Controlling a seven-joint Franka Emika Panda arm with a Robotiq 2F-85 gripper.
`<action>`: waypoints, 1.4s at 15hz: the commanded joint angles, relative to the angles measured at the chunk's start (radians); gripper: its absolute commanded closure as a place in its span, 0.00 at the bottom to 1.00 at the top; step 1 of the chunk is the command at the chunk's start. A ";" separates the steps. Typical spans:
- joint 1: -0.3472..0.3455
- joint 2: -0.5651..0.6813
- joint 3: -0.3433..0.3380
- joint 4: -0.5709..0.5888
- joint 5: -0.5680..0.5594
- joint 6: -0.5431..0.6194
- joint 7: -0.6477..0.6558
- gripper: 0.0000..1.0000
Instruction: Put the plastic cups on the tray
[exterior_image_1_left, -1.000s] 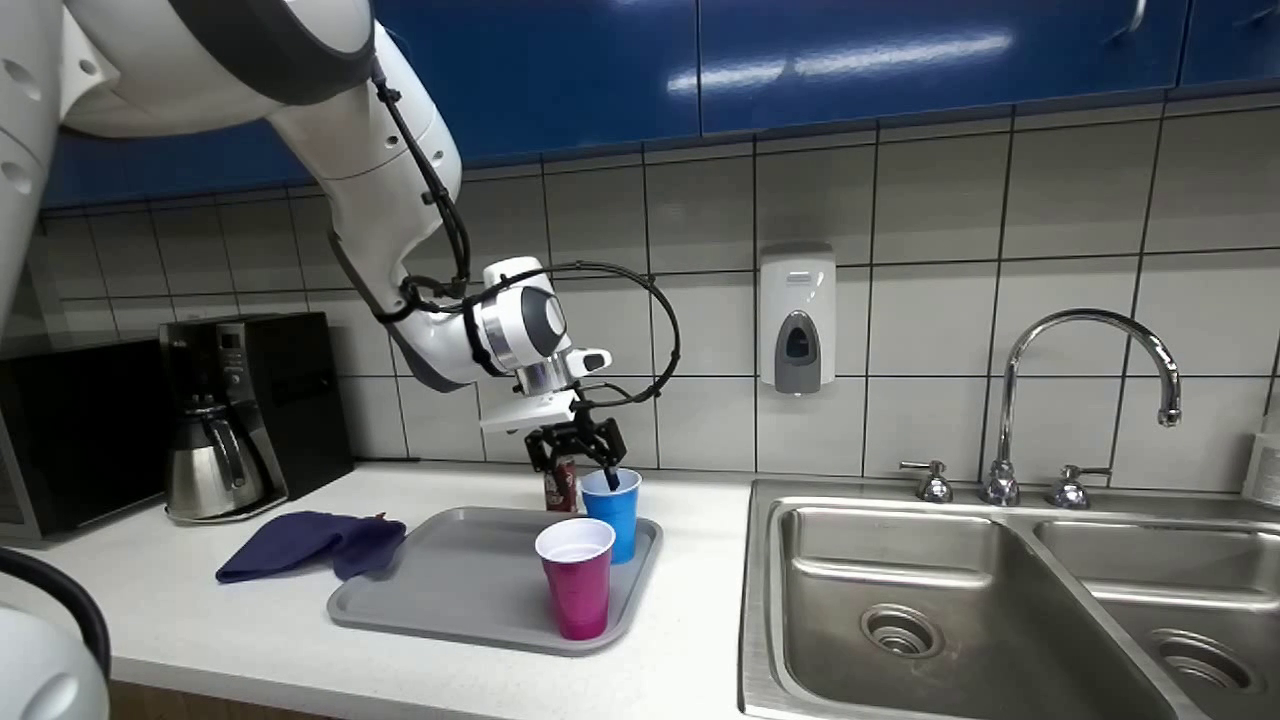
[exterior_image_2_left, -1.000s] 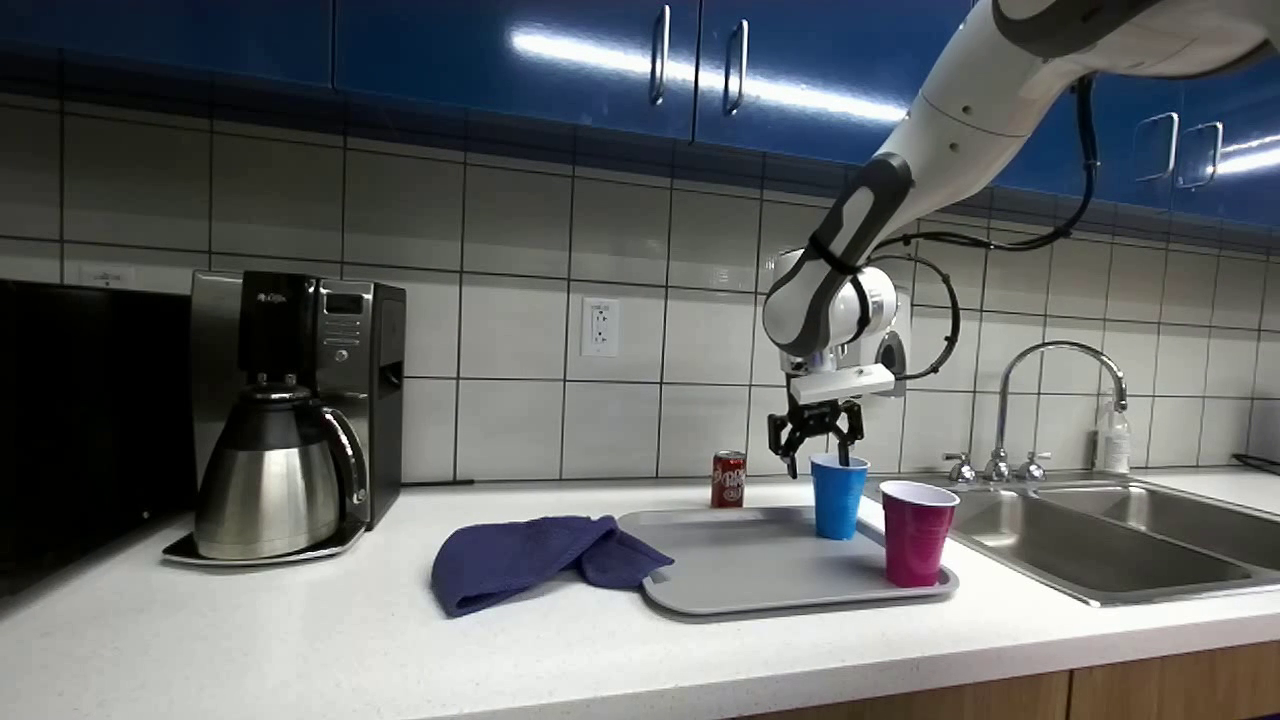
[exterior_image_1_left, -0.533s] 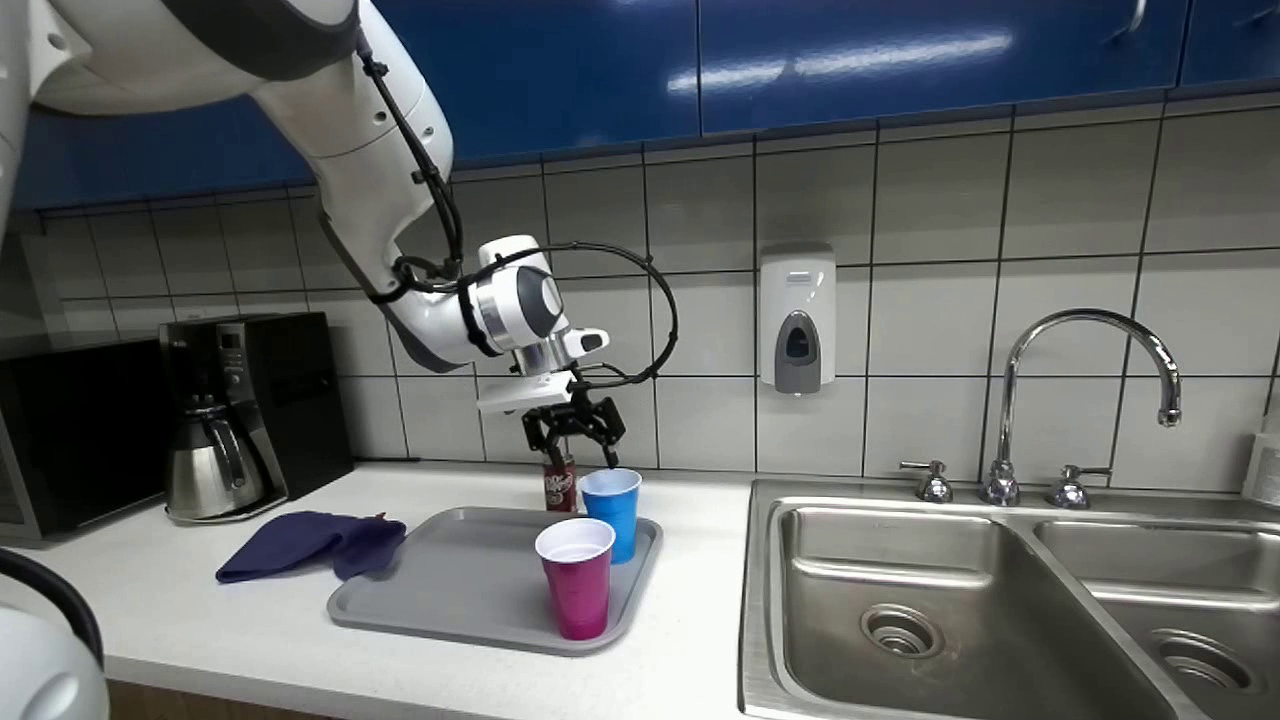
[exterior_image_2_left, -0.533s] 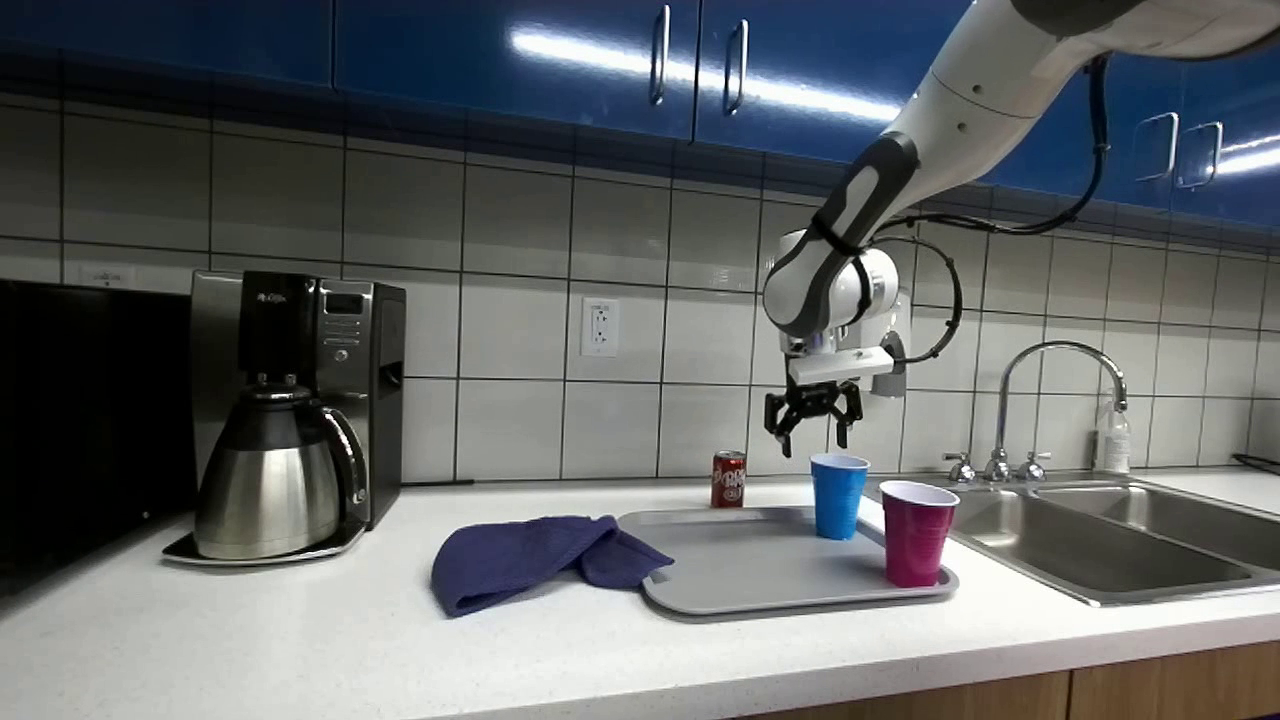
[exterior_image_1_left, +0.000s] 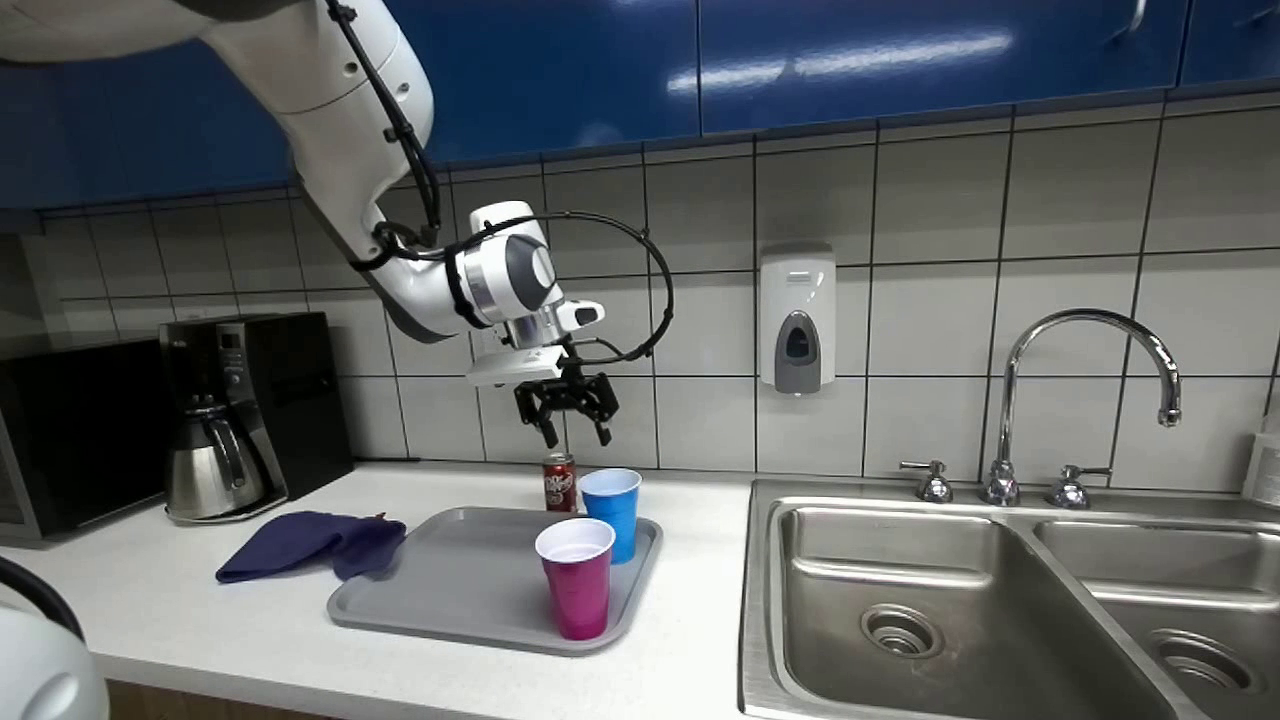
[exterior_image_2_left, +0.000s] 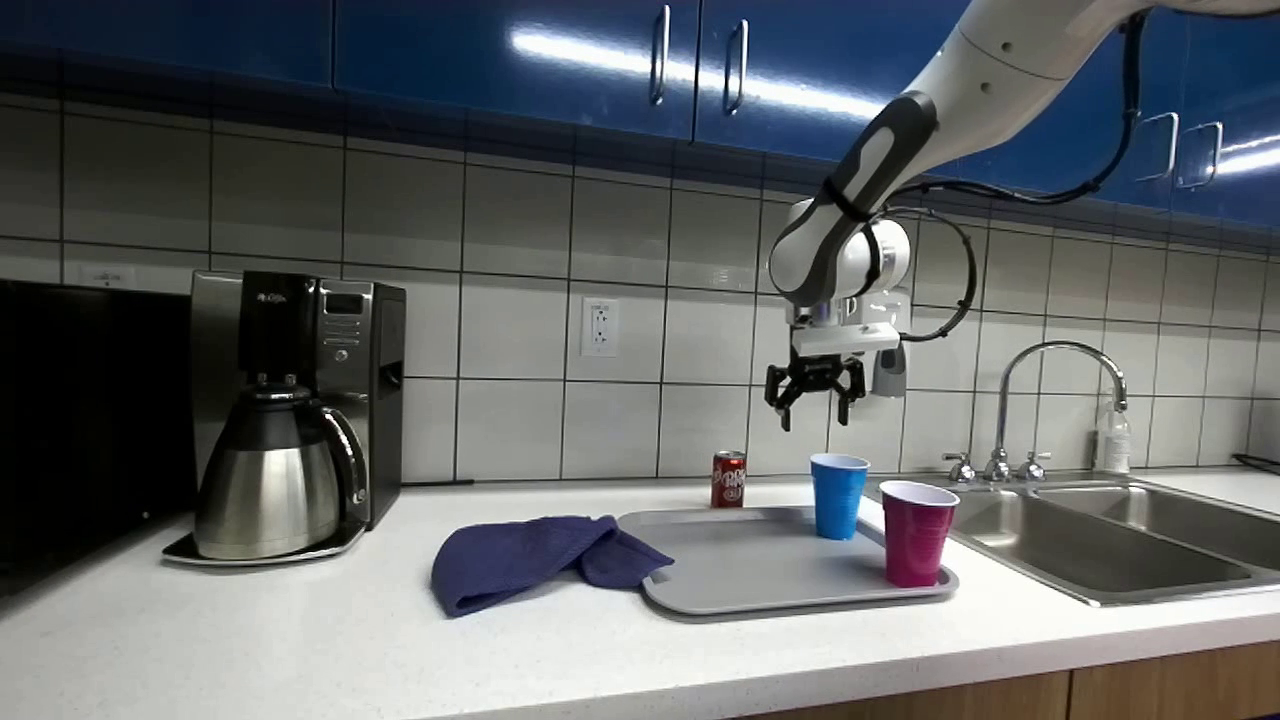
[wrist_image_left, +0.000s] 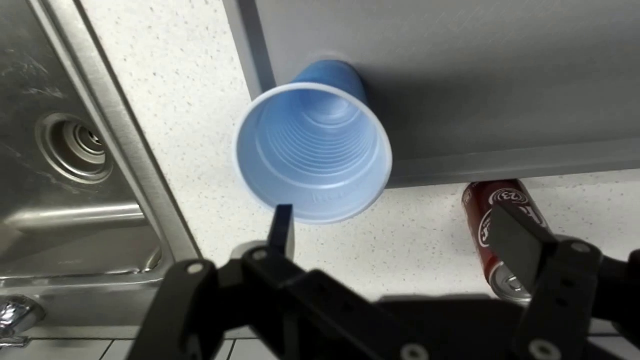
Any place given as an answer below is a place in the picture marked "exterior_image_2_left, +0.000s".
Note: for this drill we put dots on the steel coffee carafe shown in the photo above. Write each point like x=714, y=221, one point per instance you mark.
x=275, y=487

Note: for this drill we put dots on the purple cloth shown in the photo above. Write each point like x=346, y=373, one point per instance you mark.
x=520, y=560

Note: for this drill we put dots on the black coffee maker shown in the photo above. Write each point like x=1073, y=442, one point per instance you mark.
x=352, y=360

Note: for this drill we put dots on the magenta plastic cup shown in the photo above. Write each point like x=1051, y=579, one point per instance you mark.
x=917, y=540

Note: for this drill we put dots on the red soda can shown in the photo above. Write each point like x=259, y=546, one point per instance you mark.
x=731, y=482

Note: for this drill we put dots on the black microwave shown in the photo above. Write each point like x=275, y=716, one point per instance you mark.
x=85, y=425

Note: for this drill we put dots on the chrome gooseneck faucet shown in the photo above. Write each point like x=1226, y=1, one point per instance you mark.
x=1053, y=346

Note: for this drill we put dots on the grey plastic tray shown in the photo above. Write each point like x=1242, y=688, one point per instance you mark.
x=763, y=566

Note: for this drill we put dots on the clear soap bottle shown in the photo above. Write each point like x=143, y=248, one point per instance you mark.
x=1113, y=442

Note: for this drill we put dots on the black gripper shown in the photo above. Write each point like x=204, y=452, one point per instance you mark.
x=817, y=373

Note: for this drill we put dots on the white wall outlet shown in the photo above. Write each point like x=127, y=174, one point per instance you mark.
x=603, y=326

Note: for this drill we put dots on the steel double sink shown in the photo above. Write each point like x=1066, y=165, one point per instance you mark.
x=1134, y=534

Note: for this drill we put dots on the blue upper cabinets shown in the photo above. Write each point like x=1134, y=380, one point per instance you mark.
x=400, y=61

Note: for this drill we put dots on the blue plastic cup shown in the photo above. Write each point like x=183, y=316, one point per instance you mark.
x=839, y=501

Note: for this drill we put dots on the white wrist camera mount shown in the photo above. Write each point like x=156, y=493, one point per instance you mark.
x=855, y=326

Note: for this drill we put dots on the wooden lower cabinet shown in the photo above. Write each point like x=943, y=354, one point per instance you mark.
x=1146, y=687

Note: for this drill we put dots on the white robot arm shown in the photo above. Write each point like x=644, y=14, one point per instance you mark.
x=986, y=66

